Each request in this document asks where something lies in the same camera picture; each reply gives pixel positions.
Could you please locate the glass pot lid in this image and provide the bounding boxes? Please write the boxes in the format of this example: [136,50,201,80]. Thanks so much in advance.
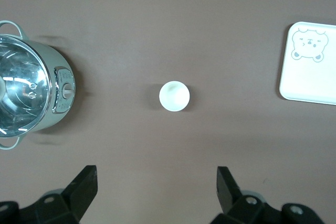
[0,35,51,138]

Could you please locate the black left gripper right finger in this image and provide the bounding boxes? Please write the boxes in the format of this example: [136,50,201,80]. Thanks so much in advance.
[209,166,287,224]

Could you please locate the mint green electric cooking pot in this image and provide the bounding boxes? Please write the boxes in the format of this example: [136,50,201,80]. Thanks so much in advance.
[0,20,77,151]

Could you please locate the white plastic cup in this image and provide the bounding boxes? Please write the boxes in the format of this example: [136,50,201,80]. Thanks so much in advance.
[159,80,191,112]

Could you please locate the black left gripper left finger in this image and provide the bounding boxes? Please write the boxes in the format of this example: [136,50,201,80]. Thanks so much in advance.
[19,165,99,224]

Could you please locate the white tray with bear print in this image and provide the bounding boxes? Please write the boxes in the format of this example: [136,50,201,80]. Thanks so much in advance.
[278,21,336,106]

